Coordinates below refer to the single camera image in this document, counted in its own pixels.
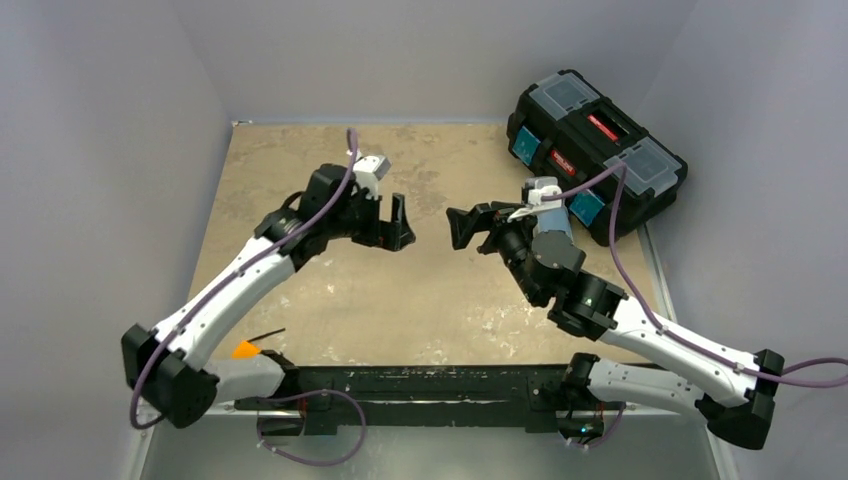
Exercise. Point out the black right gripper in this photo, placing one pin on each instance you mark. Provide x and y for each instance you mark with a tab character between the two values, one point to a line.
488	232

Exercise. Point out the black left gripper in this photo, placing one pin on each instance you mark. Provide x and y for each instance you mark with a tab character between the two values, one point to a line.
374	220

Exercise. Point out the light blue glasses case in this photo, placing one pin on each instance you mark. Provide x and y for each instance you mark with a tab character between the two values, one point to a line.
555	218

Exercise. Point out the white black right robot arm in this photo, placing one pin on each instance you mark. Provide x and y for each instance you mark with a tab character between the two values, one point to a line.
732	392

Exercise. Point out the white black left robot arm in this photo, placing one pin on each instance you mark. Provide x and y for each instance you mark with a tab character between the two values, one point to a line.
169	366

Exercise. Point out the black toolbox with clear lids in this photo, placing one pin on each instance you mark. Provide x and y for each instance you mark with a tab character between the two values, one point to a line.
562	126

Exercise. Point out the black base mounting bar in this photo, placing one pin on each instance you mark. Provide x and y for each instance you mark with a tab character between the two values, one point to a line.
535	398

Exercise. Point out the orange and black tool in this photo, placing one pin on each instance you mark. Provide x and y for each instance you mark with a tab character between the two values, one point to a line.
249	348

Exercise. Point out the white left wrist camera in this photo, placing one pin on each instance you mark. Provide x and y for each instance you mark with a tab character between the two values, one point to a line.
369	170

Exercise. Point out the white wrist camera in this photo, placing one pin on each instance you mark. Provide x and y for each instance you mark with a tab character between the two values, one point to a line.
369	170
539	195

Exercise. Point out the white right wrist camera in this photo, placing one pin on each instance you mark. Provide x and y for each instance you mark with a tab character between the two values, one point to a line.
539	195

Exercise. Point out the aluminium rail frame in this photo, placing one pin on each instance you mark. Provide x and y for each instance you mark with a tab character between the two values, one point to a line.
638	442

